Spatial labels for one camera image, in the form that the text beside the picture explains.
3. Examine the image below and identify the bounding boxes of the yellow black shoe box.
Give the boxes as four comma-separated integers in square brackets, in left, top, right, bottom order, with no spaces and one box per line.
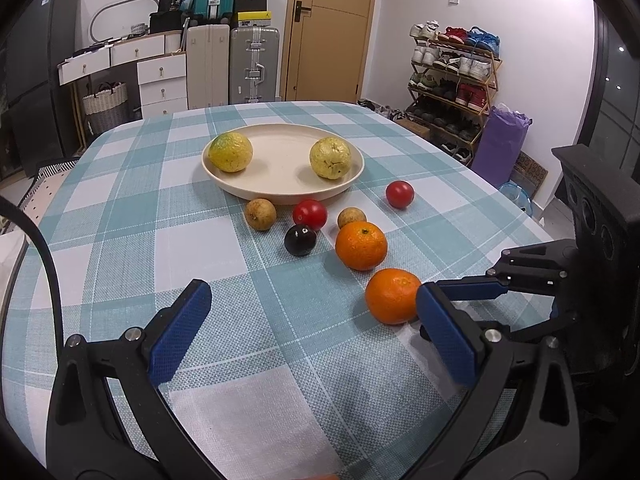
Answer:
[234,11,274,29]

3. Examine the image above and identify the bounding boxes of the brown doormat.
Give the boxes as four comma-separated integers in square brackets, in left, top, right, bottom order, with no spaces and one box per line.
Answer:
[509,151,549,202]

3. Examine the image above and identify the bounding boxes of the white drawer cabinet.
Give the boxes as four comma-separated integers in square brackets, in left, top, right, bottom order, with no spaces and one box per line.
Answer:
[57,31,190,121]

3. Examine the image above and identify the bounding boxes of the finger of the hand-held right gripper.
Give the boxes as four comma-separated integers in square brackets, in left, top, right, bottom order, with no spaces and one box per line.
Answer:
[435,239,581,303]
[480,307,581,348]

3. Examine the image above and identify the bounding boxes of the smooth orange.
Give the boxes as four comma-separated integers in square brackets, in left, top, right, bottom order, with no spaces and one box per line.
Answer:
[364,268,423,326]

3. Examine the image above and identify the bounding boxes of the black storage box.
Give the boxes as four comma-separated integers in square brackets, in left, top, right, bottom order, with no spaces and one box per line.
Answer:
[148,9,195,35]

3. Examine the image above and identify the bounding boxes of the yellow lemon right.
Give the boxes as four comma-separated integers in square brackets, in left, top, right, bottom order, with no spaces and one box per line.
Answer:
[309,137,353,180]

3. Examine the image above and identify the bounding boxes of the small brown longan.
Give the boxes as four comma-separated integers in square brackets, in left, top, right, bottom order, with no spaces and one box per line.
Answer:
[337,207,367,231]

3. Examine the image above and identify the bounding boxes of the cream round plate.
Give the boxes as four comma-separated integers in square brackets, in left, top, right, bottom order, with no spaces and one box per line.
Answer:
[201,123,365,206]

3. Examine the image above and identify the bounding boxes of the woven basket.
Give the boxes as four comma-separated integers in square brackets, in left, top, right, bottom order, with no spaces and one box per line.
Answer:
[82,81,130,134]

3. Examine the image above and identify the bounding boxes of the dotted cloth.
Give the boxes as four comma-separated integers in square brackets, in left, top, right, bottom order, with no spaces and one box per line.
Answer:
[17,159,82,211]

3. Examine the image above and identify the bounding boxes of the yellow-green lemon left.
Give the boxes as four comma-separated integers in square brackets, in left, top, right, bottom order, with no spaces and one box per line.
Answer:
[208,132,254,174]

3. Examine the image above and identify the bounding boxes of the wooden door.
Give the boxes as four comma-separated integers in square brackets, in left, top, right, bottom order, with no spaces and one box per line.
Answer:
[279,0,382,104]

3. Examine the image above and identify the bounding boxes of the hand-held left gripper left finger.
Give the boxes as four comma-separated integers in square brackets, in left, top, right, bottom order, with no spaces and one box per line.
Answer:
[45,280,221,480]

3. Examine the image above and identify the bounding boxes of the red tomato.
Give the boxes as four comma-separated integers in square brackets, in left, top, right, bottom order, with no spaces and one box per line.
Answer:
[385,180,415,210]
[292,199,329,231]

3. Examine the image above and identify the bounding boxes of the dark purple plum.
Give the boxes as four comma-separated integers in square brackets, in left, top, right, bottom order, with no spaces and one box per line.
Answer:
[284,225,318,257]

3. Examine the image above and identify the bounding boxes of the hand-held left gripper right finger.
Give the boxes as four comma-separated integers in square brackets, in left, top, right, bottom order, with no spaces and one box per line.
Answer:
[405,282,581,480]

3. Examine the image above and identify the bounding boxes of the teal checked tablecloth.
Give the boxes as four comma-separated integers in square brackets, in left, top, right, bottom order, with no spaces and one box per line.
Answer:
[0,100,557,480]

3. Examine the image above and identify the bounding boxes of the shoes beside door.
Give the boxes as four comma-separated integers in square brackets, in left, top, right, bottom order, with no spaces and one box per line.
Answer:
[357,98,417,124]

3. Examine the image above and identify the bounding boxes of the blue bowl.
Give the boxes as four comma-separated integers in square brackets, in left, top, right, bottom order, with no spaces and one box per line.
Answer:
[498,181,534,217]

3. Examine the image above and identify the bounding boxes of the white oval hoop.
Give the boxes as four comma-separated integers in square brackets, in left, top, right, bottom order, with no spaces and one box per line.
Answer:
[89,0,162,44]

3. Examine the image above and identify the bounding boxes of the black cable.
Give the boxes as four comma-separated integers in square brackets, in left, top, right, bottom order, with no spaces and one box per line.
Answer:
[0,194,67,361]

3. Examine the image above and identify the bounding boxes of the beige suitcase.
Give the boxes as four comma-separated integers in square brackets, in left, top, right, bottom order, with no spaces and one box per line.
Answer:
[185,23,231,110]

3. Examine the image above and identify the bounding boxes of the black refrigerator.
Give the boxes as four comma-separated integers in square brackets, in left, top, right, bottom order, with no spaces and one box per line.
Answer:
[0,0,82,177]

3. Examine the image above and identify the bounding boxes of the purple bag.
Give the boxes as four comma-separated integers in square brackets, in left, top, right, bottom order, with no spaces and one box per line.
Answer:
[470,104,532,189]

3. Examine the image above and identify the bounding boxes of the silver suitcase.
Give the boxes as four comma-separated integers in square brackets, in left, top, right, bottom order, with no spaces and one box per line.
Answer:
[228,25,281,105]

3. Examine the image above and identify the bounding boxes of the orange with green stem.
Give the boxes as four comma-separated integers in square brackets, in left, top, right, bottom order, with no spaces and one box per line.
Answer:
[335,221,389,272]

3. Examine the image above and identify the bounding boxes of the large brown longan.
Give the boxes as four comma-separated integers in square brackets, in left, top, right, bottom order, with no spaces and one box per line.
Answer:
[244,198,277,232]

